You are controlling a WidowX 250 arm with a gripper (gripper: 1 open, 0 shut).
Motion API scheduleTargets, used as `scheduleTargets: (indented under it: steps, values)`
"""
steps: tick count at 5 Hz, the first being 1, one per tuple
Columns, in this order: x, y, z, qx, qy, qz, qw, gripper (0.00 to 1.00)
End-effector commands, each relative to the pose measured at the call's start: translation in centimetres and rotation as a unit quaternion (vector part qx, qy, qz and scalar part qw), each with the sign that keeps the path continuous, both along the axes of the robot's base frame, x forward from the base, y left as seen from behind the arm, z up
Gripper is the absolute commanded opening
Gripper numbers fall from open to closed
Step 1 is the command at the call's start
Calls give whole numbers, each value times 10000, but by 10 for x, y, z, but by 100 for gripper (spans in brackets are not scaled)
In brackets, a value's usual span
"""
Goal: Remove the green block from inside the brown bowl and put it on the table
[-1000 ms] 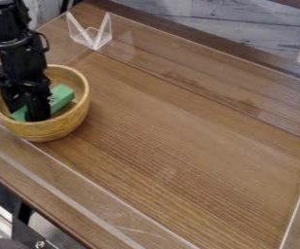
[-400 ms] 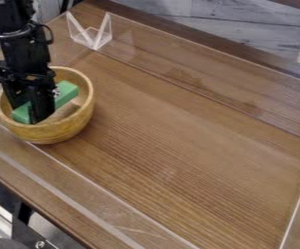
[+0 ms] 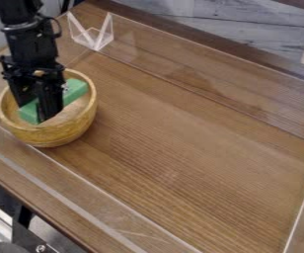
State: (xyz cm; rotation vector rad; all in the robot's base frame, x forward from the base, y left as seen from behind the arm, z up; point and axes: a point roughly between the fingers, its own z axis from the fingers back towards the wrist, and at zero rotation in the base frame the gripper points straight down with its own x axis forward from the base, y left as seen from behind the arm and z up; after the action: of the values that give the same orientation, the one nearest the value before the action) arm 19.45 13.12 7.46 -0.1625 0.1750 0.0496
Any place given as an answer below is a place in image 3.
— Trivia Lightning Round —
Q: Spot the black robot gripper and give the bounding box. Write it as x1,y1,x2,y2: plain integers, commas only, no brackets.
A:
0,19,65,123

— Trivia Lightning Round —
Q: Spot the green rectangular block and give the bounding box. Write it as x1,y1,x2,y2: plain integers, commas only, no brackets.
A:
18,78,89,125

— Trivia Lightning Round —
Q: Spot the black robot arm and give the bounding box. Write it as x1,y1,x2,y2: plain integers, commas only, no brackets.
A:
0,0,65,123

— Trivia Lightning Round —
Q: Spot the brown wooden bowl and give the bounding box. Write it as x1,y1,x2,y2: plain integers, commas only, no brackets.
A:
0,69,99,147

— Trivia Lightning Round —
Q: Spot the black table leg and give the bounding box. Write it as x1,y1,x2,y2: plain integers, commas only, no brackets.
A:
17,206,34,228

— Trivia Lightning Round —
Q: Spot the clear acrylic table barrier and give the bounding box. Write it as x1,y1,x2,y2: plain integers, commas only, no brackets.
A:
0,4,304,253

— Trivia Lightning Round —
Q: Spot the clear acrylic corner bracket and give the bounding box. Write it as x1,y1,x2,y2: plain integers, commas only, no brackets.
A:
66,12,115,51

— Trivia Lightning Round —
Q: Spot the metal bracket with bolt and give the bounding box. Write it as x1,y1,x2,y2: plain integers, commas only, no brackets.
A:
29,232,60,253

